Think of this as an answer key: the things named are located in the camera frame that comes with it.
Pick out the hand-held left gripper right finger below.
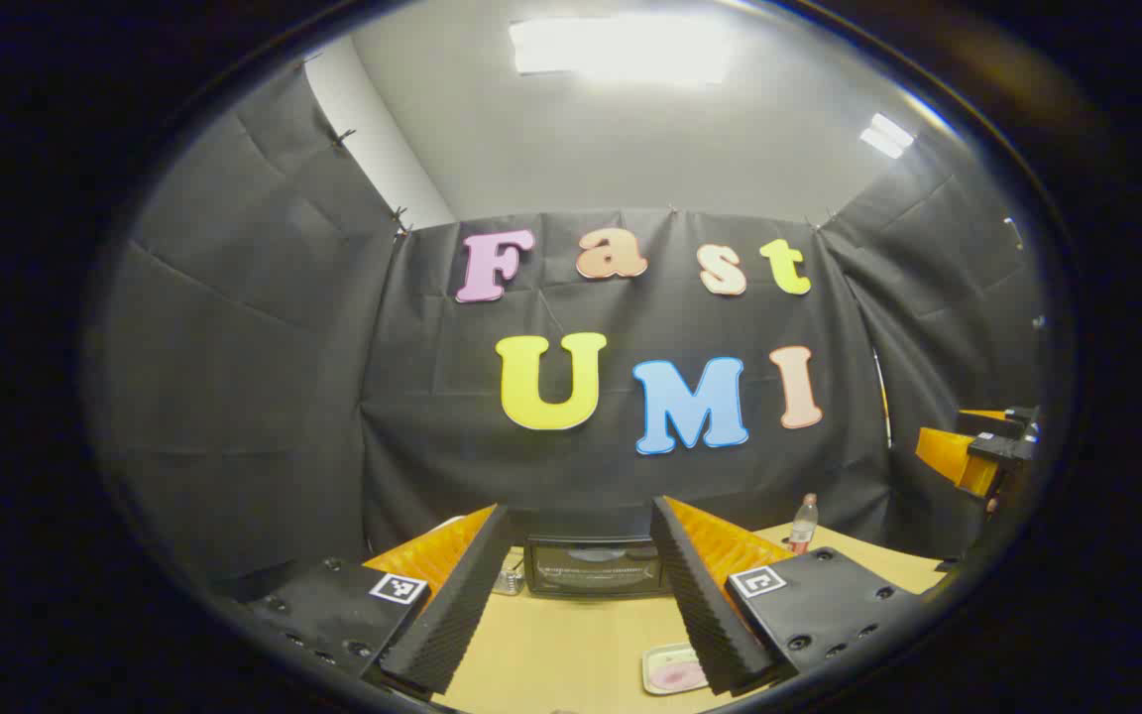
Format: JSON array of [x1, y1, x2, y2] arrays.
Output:
[[650, 494, 944, 697]]

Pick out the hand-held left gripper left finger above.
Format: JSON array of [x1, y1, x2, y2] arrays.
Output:
[[229, 503, 514, 697]]

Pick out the beige food tray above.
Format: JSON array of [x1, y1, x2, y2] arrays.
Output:
[[641, 643, 711, 695]]

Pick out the black electric oven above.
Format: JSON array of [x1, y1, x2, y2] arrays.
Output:
[[523, 535, 671, 599]]

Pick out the clear plastic bottle red label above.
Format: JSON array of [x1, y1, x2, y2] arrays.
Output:
[[787, 493, 820, 556]]

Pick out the black backdrop cloth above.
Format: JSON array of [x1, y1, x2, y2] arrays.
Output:
[[85, 59, 1048, 596]]

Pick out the large ceiling light panel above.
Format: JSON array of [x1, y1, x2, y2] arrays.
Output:
[[510, 15, 736, 85]]

